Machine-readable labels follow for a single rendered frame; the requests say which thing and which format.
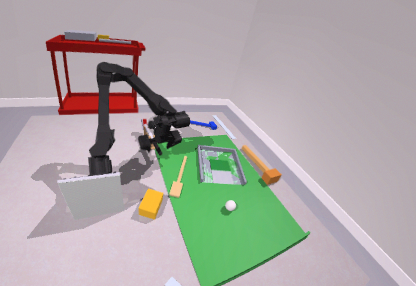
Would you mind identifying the white golf ball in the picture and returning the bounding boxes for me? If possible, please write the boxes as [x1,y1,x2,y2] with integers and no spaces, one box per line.
[225,200,236,211]

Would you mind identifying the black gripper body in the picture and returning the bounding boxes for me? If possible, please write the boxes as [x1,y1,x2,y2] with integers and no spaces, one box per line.
[138,125,182,149]

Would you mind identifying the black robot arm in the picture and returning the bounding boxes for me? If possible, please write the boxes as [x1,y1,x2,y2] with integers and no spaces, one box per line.
[88,62,190,176]

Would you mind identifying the pale grey flat bar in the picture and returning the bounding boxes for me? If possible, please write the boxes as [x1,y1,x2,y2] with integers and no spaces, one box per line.
[212,115,236,139]
[165,277,181,286]

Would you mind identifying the orange putter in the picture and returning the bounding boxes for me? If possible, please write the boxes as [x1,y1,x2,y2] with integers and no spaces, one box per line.
[242,145,281,185]

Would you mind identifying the blue golf putter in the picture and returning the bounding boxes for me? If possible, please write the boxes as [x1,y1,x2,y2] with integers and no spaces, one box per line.
[190,120,217,130]

